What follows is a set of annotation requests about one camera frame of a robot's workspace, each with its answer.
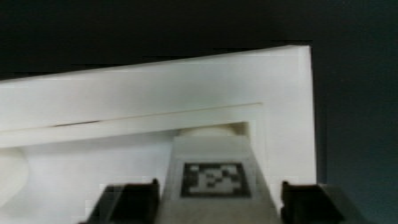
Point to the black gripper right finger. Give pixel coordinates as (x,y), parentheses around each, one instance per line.
(316,205)

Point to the white square tabletop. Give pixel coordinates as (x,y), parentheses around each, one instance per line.
(88,123)

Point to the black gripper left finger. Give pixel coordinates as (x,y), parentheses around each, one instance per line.
(126,205)

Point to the white leg with tag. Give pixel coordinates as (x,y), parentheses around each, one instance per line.
(215,192)

